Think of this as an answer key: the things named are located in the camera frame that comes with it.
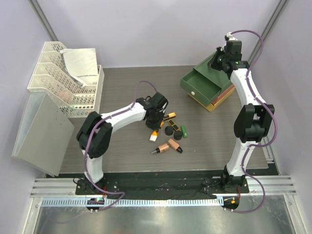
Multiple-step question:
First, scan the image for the orange cosmetic tube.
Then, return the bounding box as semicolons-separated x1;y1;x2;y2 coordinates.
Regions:
149;121;164;142

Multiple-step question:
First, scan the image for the red drawer box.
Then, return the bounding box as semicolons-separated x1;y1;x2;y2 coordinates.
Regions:
211;84;235;106

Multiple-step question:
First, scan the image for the green top drawer box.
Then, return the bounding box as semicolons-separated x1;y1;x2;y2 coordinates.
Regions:
180;54;232;106

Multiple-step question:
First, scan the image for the peach foundation bottle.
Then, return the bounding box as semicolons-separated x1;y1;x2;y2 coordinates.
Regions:
167;139;183;154

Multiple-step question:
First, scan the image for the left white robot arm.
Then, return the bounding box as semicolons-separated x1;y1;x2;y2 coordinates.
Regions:
77;92;169;195

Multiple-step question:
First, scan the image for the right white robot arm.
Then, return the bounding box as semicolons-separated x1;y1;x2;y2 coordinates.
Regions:
208;42;274;193

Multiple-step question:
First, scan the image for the gold black lipstick upper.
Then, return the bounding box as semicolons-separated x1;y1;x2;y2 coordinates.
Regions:
163;112;176;121

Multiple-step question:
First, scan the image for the gold black lipstick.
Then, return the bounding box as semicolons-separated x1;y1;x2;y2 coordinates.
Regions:
163;112;176;121
167;119;180;131

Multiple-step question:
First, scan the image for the black round jar left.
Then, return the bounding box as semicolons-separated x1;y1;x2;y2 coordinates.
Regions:
165;126;174;136

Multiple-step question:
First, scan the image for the black round jar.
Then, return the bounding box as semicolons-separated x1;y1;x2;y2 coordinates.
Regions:
174;130;183;140
165;126;174;136

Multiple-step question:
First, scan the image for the gold black lipstick lower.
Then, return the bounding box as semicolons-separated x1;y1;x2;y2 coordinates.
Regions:
167;119;180;131

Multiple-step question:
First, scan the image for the black round jar right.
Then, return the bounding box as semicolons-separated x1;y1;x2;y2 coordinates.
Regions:
174;130;183;140

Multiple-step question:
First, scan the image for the yellow bottom drawer box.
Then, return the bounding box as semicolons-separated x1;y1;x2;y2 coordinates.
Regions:
189;85;235;112

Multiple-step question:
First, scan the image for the white paper booklet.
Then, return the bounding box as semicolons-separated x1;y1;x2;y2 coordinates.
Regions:
60;48;98;88

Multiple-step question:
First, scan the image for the white mesh file organizer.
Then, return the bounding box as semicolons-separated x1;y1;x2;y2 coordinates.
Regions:
27;41;104;117

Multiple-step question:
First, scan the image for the grey metal bookend box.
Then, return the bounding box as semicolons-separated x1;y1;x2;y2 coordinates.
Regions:
12;93;74;176

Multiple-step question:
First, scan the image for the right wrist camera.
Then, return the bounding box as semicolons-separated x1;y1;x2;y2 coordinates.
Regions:
224;32;242;61

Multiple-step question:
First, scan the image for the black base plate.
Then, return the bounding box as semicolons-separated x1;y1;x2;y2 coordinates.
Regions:
76;170;249;199

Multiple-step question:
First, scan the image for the white slotted cable duct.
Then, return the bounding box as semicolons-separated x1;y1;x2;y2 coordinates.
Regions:
41;196;224;208

